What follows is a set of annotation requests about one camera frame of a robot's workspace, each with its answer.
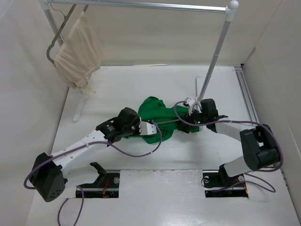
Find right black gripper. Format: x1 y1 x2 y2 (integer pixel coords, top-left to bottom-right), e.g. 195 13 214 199
177 105 207 133

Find green t shirt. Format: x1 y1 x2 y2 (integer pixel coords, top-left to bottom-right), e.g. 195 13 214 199
126 97 200 144

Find grey clothes hanger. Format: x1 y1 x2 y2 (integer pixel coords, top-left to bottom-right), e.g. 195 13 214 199
156 119 179 125

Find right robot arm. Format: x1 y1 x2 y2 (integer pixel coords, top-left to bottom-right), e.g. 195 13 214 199
177 98 284 186

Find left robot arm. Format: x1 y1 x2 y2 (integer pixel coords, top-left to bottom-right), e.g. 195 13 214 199
28 107 143 202

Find grey hanger with beige garment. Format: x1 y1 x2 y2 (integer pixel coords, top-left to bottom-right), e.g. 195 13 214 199
45 0 87 65

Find beige hanging garment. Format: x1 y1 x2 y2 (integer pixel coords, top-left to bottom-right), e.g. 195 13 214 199
54 11 103 98

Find metal clothes rack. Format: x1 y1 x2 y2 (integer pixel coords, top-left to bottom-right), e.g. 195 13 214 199
39 0 239 102

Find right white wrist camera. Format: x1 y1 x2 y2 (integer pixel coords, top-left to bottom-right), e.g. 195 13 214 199
183 97 201 114

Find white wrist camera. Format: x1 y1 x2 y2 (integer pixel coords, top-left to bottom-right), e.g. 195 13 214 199
183 97 201 114
139 121 157 136

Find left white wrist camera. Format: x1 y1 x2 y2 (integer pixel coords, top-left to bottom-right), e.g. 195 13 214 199
139 121 157 136

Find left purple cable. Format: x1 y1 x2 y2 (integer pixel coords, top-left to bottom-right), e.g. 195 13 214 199
24 121 163 226

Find purple cable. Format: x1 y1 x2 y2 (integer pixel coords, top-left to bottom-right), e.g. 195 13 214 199
24 121 163 226
174 100 284 193

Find aluminium rail on table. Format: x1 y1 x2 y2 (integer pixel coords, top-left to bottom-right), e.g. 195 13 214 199
234 65 259 122

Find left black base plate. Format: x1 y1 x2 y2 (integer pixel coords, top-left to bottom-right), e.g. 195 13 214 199
80 170 120 199

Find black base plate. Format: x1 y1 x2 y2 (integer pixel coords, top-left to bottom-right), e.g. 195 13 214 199
201 170 248 198
80 170 120 199

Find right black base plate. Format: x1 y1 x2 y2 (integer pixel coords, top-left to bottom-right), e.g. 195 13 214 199
201 170 248 198

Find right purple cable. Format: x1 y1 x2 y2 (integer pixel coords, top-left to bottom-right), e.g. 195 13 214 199
174 100 284 193

